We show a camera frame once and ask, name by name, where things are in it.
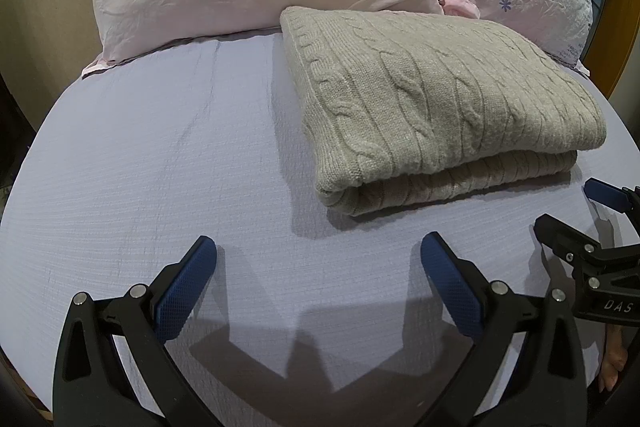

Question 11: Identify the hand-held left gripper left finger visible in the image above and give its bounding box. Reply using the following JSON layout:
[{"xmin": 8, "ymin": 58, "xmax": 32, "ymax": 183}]
[{"xmin": 52, "ymin": 235, "xmax": 222, "ymax": 427}]

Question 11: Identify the grey cable knit sweater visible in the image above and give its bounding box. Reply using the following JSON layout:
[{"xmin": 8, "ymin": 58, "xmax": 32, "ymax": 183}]
[{"xmin": 278, "ymin": 5, "xmax": 609, "ymax": 218}]

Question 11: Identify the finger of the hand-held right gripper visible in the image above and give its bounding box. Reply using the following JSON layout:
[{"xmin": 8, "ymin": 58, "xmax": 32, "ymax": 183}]
[
  {"xmin": 583, "ymin": 177, "xmax": 640, "ymax": 215},
  {"xmin": 532, "ymin": 213, "xmax": 640, "ymax": 282}
]

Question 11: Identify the lavender bed sheet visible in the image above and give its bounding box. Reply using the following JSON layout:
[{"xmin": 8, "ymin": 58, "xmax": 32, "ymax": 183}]
[{"xmin": 0, "ymin": 27, "xmax": 632, "ymax": 427}]

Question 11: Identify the person's right hand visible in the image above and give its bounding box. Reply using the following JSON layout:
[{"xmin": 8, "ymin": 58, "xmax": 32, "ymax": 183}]
[{"xmin": 596, "ymin": 323, "xmax": 630, "ymax": 394}]

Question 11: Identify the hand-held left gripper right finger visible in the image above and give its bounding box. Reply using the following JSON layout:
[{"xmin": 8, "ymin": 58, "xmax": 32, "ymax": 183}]
[{"xmin": 414, "ymin": 232, "xmax": 589, "ymax": 427}]

